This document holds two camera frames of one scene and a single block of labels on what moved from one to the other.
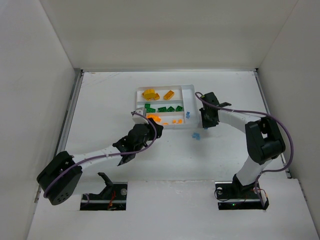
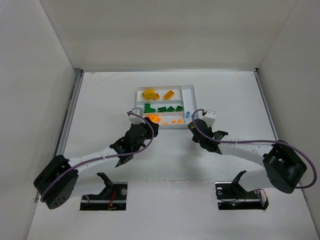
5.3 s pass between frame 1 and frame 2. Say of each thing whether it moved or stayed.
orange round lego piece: stayed
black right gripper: moved
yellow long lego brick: stayed
